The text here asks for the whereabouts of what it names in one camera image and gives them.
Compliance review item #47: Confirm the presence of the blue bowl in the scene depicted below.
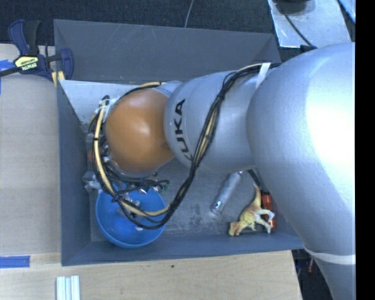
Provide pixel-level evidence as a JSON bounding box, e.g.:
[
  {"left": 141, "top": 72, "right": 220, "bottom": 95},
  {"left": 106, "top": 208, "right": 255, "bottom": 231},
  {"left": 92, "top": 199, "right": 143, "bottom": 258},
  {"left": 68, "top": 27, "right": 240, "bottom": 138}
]
[{"left": 95, "top": 184, "right": 168, "bottom": 249}]

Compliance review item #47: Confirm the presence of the silver metal cylinder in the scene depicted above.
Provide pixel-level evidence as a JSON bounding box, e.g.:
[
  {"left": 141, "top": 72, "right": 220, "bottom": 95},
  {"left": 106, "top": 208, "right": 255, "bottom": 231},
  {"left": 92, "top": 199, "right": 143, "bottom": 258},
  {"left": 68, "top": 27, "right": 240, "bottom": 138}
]
[{"left": 210, "top": 171, "right": 244, "bottom": 216}]

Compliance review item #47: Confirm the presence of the pale wood board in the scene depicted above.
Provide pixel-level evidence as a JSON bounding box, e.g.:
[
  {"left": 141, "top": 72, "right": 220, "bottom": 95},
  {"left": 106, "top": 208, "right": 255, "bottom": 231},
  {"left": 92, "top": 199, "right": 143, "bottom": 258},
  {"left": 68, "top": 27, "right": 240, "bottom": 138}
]
[{"left": 0, "top": 73, "right": 63, "bottom": 258}]

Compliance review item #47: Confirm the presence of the yellow toy dinosaur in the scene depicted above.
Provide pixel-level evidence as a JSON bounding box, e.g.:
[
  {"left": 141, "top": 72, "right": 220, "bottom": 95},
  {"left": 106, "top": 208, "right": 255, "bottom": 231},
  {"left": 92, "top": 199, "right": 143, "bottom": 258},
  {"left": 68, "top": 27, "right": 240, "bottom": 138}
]
[{"left": 227, "top": 182, "right": 275, "bottom": 237}]

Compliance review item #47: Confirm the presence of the orange and black tool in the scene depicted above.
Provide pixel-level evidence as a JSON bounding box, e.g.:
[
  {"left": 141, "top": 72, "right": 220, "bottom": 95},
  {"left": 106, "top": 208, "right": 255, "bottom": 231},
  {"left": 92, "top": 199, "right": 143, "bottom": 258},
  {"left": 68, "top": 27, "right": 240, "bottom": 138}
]
[{"left": 256, "top": 189, "right": 278, "bottom": 231}]

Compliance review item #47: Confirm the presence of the grey metal bin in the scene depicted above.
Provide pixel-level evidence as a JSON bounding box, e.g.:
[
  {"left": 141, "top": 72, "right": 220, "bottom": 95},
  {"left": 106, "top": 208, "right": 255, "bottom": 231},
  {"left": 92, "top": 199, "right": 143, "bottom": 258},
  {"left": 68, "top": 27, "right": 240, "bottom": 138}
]
[{"left": 52, "top": 19, "right": 304, "bottom": 267}]

